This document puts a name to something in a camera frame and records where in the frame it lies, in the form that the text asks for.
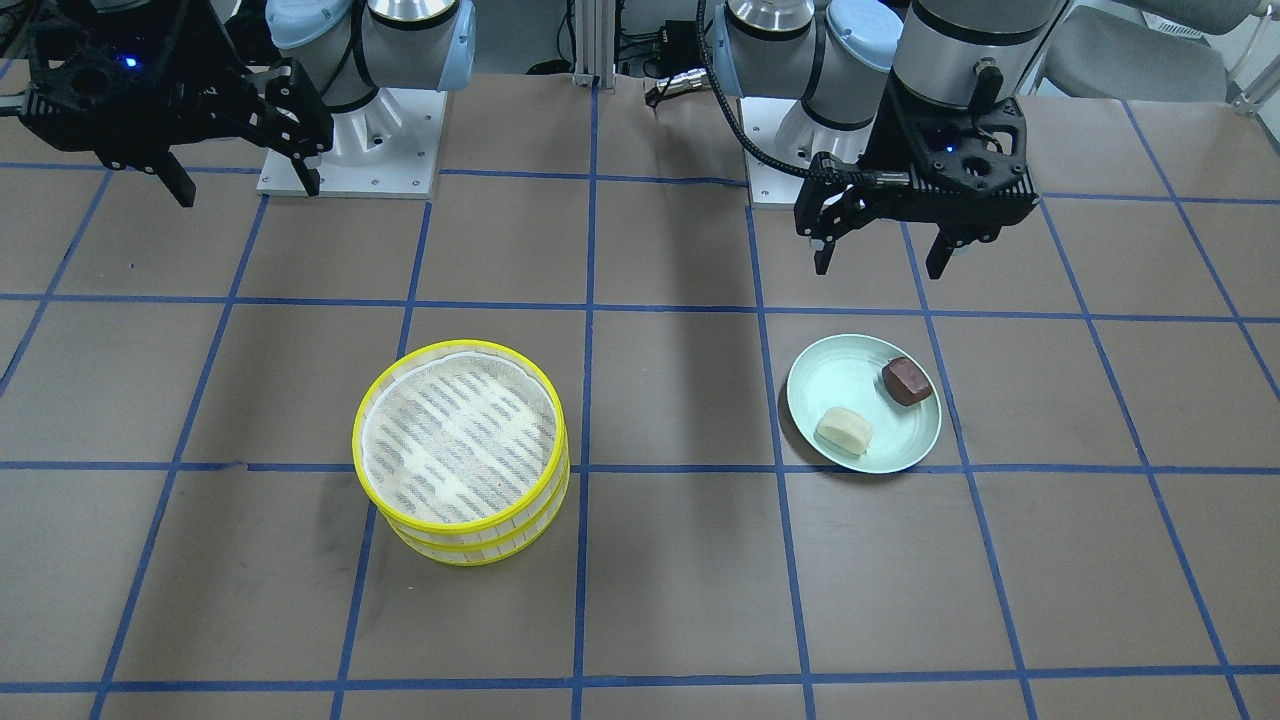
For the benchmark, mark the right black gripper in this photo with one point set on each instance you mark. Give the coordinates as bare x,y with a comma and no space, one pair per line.
213,72

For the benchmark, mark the aluminium frame post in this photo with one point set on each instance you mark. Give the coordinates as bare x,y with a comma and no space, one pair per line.
594,30

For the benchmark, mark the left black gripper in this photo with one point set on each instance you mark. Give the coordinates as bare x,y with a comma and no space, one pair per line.
887,140

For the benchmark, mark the grey chair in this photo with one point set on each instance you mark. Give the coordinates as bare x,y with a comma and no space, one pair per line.
1099,55

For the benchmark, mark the light green plate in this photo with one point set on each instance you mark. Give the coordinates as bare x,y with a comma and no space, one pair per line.
844,370

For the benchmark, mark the yellow steamer layer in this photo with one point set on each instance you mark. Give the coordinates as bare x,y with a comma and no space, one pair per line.
457,435
499,539

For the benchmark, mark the white steamed bun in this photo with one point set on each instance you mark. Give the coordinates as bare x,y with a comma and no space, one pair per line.
846,429

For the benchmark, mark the black electronics box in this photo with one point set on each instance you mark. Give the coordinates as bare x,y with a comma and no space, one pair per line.
669,50

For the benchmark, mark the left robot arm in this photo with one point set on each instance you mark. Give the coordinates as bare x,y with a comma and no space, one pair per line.
839,58

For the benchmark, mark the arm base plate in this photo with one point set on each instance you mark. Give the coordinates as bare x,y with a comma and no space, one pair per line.
388,148
783,129

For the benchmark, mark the brown steamed bun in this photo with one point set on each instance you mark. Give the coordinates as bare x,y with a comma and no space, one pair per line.
905,382

